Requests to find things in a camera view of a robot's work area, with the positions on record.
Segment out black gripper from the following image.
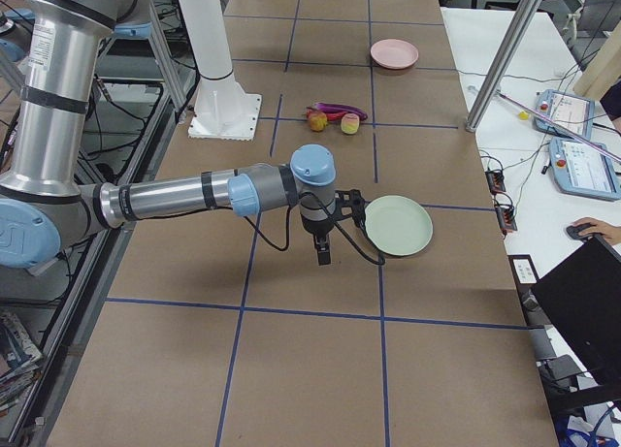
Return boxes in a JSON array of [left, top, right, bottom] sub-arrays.
[[300, 208, 335, 266]]

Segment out red yellow apple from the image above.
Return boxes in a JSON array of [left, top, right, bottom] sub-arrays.
[[307, 110, 328, 132]]

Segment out yellow pink peach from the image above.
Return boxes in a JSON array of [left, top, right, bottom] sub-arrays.
[[340, 112, 360, 135]]

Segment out red chili pepper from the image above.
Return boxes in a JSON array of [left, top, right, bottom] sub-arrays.
[[306, 108, 345, 124]]

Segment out purple eggplant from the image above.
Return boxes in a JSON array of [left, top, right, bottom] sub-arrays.
[[310, 102, 368, 121]]

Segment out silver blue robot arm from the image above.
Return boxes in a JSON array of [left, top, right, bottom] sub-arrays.
[[1, 0, 337, 269]]

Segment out person's hand on mouse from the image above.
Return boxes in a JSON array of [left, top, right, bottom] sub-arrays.
[[572, 217, 621, 246]]

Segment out light green plate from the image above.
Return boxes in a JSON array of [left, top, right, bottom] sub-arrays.
[[365, 195, 433, 256]]

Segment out lower orange black connector box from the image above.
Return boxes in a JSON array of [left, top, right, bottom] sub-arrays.
[[495, 205, 517, 235]]

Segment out orange black connector box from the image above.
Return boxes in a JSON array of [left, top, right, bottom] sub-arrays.
[[495, 205, 517, 235], [485, 169, 506, 194]]

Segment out upper orange black connector box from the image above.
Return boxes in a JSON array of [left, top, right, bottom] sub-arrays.
[[485, 169, 506, 194]]

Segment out white label card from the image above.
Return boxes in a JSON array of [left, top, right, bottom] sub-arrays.
[[512, 258, 538, 284]]

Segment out pink plate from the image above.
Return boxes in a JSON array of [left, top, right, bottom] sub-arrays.
[[370, 39, 419, 70]]

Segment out pink rod with yellow ball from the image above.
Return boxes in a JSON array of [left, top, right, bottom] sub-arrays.
[[492, 88, 620, 163]]

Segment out black computer mouse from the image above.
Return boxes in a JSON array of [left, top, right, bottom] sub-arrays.
[[566, 223, 592, 241]]

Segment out black laptop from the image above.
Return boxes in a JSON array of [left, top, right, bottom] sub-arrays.
[[532, 236, 620, 384]]

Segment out lower teach pendant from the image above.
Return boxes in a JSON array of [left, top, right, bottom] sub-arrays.
[[548, 137, 620, 201]]

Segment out teach pendant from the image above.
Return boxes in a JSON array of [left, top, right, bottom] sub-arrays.
[[536, 89, 595, 140], [548, 137, 620, 201]]

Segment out upper teach pendant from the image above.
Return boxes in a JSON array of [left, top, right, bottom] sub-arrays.
[[536, 89, 595, 140]]

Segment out stack of magazines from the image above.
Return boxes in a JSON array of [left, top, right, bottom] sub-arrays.
[[1, 309, 44, 415]]

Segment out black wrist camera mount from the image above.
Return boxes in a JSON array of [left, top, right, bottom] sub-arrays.
[[333, 189, 366, 229]]

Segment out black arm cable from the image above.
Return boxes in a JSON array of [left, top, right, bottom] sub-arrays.
[[242, 190, 387, 266]]

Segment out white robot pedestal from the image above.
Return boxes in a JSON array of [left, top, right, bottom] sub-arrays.
[[179, 0, 262, 141]]

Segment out aluminium frame post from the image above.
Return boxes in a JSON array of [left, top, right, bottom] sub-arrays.
[[465, 0, 542, 133]]

